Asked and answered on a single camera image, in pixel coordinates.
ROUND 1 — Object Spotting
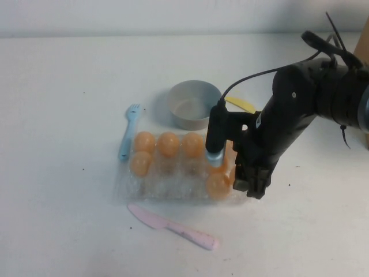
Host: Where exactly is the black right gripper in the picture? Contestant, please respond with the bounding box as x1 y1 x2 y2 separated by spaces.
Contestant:
232 129 289 200

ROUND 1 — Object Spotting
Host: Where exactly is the clear plastic egg tray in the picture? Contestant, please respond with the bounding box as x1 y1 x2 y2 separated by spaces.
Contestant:
115 129 248 207

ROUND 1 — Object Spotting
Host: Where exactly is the brown cardboard box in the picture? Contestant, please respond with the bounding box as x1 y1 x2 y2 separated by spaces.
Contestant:
352 28 369 151

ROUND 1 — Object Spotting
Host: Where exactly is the yellow plastic knife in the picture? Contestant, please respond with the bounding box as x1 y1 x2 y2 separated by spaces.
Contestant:
224 96 259 114

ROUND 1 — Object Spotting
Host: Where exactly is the grey round bowl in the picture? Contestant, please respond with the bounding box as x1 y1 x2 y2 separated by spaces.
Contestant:
167 80 223 130

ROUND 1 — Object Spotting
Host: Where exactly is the pink plastic knife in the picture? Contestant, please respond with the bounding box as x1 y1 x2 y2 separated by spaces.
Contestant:
127 203 221 250

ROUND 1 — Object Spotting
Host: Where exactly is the black zip tie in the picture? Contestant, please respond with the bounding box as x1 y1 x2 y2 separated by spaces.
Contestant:
325 11 350 54
339 124 352 150

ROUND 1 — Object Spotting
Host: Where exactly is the light blue plastic fork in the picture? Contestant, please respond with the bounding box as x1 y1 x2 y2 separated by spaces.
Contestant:
118 103 141 162

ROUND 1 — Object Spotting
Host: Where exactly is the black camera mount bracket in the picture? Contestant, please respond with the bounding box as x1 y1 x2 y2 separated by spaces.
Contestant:
226 110 252 143

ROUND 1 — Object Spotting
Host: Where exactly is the black wrist camera silver lens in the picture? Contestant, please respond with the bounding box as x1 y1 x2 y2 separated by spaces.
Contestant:
205 99 229 169

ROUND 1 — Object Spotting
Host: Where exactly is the black camera cable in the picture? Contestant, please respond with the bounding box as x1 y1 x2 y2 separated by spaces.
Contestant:
219 30 361 106

